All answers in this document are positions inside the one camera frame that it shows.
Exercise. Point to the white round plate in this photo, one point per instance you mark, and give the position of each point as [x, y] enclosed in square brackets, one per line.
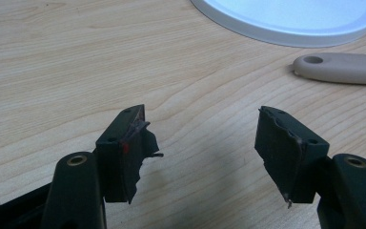
[292, 19]

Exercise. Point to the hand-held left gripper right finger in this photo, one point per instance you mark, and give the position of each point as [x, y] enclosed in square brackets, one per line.
[295, 165]

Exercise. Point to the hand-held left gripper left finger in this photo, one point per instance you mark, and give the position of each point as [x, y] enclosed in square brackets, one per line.
[114, 165]

